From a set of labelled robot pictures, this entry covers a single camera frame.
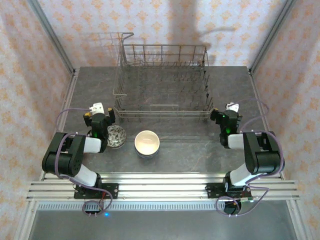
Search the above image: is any plain cream white bowl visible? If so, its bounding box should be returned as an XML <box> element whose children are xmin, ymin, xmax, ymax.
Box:
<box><xmin>134</xmin><ymin>130</ymin><xmax>160</xmax><ymax>156</ymax></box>

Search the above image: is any grey wire dish rack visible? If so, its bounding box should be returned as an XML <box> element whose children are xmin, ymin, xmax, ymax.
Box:
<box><xmin>112</xmin><ymin>31</ymin><xmax>215</xmax><ymax>123</ymax></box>

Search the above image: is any grey metal panel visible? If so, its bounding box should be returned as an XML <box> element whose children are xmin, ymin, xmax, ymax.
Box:
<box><xmin>26</xmin><ymin>209</ymin><xmax>300</xmax><ymax>240</ymax></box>

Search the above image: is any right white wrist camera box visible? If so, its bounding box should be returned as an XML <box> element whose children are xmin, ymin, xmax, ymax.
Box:
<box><xmin>225</xmin><ymin>101</ymin><xmax>240</xmax><ymax>113</ymax></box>

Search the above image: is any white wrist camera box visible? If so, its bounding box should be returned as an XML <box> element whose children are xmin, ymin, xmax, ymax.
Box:
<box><xmin>88</xmin><ymin>101</ymin><xmax>105</xmax><ymax>115</ymax></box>
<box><xmin>225</xmin><ymin>101</ymin><xmax>240</xmax><ymax>113</ymax></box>

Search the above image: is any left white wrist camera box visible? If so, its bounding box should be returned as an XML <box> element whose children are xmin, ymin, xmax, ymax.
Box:
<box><xmin>88</xmin><ymin>101</ymin><xmax>105</xmax><ymax>115</ymax></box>

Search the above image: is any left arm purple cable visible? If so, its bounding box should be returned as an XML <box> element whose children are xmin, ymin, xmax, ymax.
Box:
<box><xmin>55</xmin><ymin>107</ymin><xmax>113</xmax><ymax>217</ymax></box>

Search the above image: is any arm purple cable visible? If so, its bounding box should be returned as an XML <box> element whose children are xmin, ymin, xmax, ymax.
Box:
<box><xmin>216</xmin><ymin>97</ymin><xmax>286</xmax><ymax>217</ymax></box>
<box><xmin>55</xmin><ymin>107</ymin><xmax>113</xmax><ymax>217</ymax></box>

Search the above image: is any aluminium table side rail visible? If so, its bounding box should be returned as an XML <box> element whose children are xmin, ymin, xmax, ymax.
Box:
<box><xmin>39</xmin><ymin>68</ymin><xmax>81</xmax><ymax>181</ymax></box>
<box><xmin>247</xmin><ymin>69</ymin><xmax>286</xmax><ymax>181</ymax></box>

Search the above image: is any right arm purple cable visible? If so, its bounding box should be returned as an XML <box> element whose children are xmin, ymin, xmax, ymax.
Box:
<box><xmin>216</xmin><ymin>97</ymin><xmax>286</xmax><ymax>217</ymax></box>

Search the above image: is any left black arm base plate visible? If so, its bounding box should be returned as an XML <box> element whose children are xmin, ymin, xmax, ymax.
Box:
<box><xmin>73</xmin><ymin>183</ymin><xmax>119</xmax><ymax>200</ymax></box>

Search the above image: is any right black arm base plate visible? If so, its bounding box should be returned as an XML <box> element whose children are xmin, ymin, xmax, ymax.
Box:
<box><xmin>205</xmin><ymin>182</ymin><xmax>252</xmax><ymax>200</ymax></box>

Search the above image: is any aluminium mounting rail beam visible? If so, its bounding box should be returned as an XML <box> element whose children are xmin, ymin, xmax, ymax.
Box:
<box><xmin>26</xmin><ymin>171</ymin><xmax>301</xmax><ymax>202</ymax></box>

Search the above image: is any aluminium corner post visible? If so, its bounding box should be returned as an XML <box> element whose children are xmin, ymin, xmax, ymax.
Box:
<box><xmin>248</xmin><ymin>0</ymin><xmax>298</xmax><ymax>75</ymax></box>
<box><xmin>26</xmin><ymin>0</ymin><xmax>77</xmax><ymax>74</ymax></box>

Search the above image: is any grey slotted cable duct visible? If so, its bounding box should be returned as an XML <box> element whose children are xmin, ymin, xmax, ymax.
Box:
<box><xmin>36</xmin><ymin>201</ymin><xmax>226</xmax><ymax>212</ymax></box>

